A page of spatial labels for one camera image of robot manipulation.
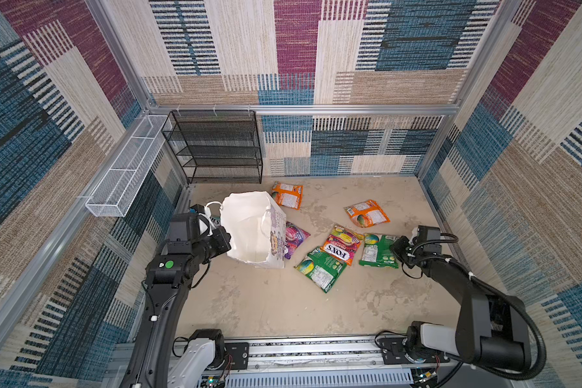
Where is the green snack bag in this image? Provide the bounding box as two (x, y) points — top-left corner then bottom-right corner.
(359, 234), (399, 268)
(295, 247), (347, 294)

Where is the white paper bag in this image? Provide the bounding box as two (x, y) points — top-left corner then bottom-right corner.
(205, 192), (286, 269)

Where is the orange snack bag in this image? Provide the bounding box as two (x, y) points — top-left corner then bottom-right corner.
(344, 200), (390, 228)
(271, 182), (304, 210)

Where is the red yellow Fox's bag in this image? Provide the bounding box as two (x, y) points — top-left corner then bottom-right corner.
(321, 225), (364, 266)

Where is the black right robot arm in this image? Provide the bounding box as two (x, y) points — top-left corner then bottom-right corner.
(390, 227), (547, 381)

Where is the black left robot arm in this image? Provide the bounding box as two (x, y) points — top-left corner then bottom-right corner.
(120, 227), (231, 387)

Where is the purple Fox's candy bag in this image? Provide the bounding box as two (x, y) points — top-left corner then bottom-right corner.
(284, 221), (310, 260)

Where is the black mesh shelf rack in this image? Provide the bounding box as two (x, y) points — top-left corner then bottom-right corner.
(162, 110), (264, 184)

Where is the white wire basket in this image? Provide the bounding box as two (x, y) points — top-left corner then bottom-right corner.
(86, 115), (167, 218)

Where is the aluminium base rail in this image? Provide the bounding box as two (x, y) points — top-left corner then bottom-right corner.
(101, 331), (520, 388)

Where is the black corrugated cable right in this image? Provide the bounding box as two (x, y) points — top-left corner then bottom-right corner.
(399, 232), (548, 388)

